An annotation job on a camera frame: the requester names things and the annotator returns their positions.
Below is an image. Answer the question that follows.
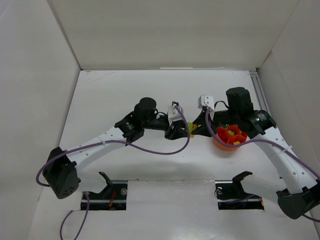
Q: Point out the lime green long lego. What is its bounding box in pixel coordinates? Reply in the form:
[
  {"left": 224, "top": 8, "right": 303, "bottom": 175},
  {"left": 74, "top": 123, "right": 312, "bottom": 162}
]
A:
[{"left": 188, "top": 122, "right": 198, "bottom": 133}]

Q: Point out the yellow curved lego piece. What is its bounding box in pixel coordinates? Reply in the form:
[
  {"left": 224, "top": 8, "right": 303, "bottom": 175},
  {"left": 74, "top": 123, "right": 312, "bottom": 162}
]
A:
[{"left": 190, "top": 129, "right": 195, "bottom": 139}]

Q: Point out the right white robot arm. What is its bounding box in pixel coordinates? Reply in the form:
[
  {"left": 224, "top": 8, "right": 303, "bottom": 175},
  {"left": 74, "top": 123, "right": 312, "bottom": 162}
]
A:
[{"left": 192, "top": 87, "right": 320, "bottom": 220}]

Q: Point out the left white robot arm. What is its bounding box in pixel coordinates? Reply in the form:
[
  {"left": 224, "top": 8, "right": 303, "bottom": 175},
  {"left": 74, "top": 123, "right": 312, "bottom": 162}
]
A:
[{"left": 37, "top": 97, "right": 191, "bottom": 199}]

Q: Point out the orange round divided container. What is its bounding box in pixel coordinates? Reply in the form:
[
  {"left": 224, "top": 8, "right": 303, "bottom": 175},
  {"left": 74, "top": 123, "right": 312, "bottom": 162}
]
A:
[{"left": 217, "top": 125, "right": 248, "bottom": 146}]

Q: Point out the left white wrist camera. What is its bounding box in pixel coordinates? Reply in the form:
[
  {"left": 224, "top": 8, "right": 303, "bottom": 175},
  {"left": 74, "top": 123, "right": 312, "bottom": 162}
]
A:
[{"left": 167, "top": 101, "right": 183, "bottom": 125}]

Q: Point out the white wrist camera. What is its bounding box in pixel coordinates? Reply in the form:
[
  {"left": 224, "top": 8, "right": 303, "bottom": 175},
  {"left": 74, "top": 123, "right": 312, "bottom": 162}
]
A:
[
  {"left": 167, "top": 101, "right": 183, "bottom": 125},
  {"left": 197, "top": 95, "right": 215, "bottom": 109}
]

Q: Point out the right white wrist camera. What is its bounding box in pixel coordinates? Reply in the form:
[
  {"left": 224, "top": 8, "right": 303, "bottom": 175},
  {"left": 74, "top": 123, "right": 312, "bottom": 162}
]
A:
[{"left": 197, "top": 95, "right": 215, "bottom": 109}]

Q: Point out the aluminium rail on right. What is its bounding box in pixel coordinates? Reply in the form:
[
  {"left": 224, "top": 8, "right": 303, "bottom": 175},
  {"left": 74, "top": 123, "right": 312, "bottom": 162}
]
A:
[{"left": 249, "top": 70, "right": 270, "bottom": 113}]

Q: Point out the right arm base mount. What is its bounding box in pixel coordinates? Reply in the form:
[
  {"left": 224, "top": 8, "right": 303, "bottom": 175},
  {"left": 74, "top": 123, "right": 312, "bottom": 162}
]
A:
[{"left": 214, "top": 171, "right": 265, "bottom": 211}]

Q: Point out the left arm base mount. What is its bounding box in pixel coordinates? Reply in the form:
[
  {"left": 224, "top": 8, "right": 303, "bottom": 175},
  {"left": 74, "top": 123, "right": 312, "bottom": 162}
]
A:
[{"left": 78, "top": 171, "right": 128, "bottom": 211}]

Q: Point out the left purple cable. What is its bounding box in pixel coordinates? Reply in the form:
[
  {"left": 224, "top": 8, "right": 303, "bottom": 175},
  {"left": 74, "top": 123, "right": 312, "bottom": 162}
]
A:
[{"left": 36, "top": 101, "right": 191, "bottom": 240}]

